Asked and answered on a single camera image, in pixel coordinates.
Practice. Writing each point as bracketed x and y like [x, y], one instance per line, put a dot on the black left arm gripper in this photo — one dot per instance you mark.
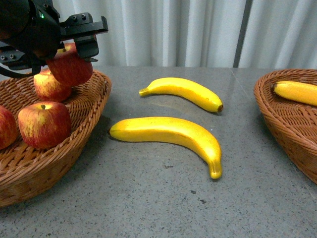
[31, 33]

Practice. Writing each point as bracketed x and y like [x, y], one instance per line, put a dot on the red apple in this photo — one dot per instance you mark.
[8, 128]
[48, 88]
[68, 68]
[44, 125]

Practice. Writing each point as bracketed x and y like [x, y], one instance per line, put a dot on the brown wicker basket left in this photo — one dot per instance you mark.
[26, 172]

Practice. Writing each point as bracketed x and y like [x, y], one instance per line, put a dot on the brown wicker basket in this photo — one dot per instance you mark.
[26, 172]
[293, 125]

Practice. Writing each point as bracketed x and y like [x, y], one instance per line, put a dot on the white curtain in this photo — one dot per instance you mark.
[206, 33]

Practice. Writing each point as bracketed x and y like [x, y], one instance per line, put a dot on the brown wicker basket right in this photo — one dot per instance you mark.
[293, 125]

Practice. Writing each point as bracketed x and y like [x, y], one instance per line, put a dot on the straight yellow banana in basket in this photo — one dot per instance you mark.
[296, 91]

